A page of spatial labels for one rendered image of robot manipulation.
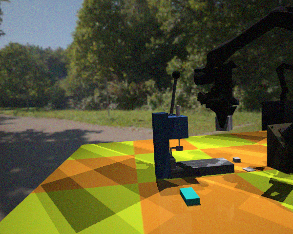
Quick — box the dark blue arbor press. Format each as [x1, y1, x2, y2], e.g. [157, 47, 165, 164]
[152, 71, 234, 179]

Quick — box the cyan rectangular block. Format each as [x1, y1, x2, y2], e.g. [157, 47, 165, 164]
[180, 187, 200, 205]

